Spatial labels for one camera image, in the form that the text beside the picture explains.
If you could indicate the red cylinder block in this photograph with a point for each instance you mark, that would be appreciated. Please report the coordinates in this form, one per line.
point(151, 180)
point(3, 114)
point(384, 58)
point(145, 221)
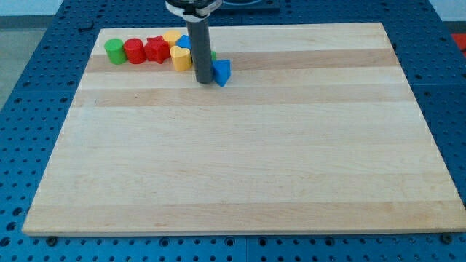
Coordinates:
point(134, 50)

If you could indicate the blue triangle block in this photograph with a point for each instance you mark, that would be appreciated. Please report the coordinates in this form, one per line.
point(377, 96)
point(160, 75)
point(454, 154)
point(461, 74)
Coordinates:
point(221, 71)

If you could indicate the red star block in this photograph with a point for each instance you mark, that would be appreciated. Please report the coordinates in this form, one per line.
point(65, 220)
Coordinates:
point(157, 49)

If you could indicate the green cylinder block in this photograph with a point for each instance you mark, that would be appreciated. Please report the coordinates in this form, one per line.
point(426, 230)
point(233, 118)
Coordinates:
point(115, 51)

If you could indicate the grey cylindrical pointer rod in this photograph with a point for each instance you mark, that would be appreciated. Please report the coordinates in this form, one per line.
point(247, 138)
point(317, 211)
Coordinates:
point(201, 50)

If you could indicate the blue cube block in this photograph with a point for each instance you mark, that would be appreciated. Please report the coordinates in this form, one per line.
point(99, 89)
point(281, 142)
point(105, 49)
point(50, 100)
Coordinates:
point(184, 42)

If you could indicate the light wooden board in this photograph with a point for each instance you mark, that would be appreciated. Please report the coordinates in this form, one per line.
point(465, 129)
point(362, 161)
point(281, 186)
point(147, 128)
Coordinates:
point(317, 131)

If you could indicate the yellow hexagon block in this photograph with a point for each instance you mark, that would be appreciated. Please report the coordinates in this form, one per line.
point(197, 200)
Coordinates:
point(171, 37)

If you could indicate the robot arm flange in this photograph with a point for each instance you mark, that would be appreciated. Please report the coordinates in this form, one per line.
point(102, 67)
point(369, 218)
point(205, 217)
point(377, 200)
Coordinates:
point(193, 11)

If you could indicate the yellow heart block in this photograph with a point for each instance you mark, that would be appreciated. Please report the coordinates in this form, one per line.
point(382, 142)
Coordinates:
point(181, 58)

